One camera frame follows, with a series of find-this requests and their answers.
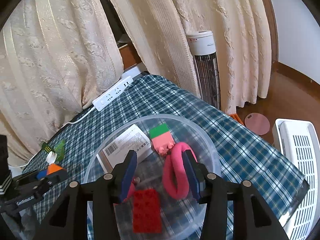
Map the white small bowl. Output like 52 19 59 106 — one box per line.
46 151 57 165

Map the orange toy block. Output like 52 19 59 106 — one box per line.
47 164 67 176

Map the pink hair band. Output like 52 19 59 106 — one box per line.
122 141 199 203

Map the cream curtain right panel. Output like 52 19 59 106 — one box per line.
110 0 272 114

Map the green and pink block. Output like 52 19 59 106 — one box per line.
149 123 175 157

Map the white plastic basket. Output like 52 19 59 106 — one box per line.
272 119 319 239

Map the white power strip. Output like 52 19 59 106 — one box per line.
92 76 133 112

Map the pink round scale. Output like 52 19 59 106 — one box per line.
244 113 270 135

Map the dark green box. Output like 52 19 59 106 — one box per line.
41 140 66 164

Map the clear plastic bowl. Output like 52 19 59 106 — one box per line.
84 114 221 239

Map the white medicine box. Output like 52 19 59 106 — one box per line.
97 124 153 173

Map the wooden baseboard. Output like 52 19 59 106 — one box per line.
263 0 319 86

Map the blue plaid tablecloth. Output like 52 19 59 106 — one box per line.
22 74 311 240

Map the cream curtain panel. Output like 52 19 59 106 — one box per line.
110 0 272 114
1 0 123 167

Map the white power cable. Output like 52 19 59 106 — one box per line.
8 106 96 168

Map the white tower heater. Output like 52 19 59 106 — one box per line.
187 30 221 109

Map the cream curtain left panel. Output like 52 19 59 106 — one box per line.
1 0 123 167

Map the red toy brick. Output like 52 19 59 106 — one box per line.
132 189 162 233

